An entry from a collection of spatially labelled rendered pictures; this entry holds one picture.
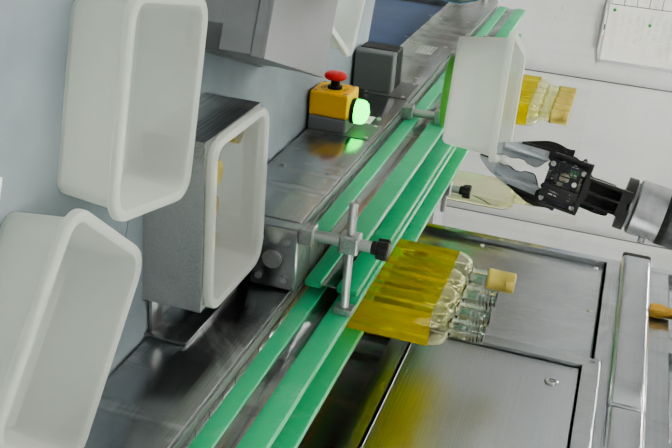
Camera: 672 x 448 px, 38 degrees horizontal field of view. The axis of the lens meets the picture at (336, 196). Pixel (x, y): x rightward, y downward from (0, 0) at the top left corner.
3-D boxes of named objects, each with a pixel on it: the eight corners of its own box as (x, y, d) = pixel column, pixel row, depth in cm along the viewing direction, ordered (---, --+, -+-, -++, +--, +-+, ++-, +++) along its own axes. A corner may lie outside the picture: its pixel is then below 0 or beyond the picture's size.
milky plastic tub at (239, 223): (144, 302, 120) (209, 317, 118) (145, 130, 111) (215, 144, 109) (204, 245, 135) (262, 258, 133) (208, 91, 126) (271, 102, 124)
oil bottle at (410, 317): (306, 320, 147) (445, 352, 141) (309, 287, 144) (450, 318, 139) (318, 303, 152) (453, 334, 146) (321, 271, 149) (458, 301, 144)
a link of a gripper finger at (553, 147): (526, 131, 134) (587, 154, 132) (527, 131, 136) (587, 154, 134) (513, 163, 135) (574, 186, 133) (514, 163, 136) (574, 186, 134)
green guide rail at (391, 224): (304, 285, 140) (357, 297, 138) (304, 279, 139) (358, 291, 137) (495, 33, 294) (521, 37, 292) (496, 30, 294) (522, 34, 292)
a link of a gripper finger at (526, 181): (476, 153, 132) (542, 175, 130) (481, 153, 138) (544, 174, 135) (468, 175, 132) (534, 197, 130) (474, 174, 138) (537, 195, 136)
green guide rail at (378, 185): (307, 239, 137) (362, 250, 135) (307, 232, 136) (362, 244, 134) (499, 9, 292) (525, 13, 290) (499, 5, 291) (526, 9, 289)
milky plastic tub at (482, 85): (449, 19, 127) (516, 27, 125) (470, 43, 148) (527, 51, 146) (427, 151, 128) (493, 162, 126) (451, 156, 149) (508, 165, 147)
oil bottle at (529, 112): (451, 114, 245) (564, 133, 238) (454, 92, 243) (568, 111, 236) (456, 107, 250) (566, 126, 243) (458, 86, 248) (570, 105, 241)
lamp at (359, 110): (347, 126, 170) (363, 129, 169) (349, 101, 168) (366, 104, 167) (354, 118, 174) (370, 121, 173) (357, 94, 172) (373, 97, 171)
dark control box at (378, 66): (349, 87, 196) (390, 94, 193) (353, 49, 192) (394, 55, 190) (361, 77, 203) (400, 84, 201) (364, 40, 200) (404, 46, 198)
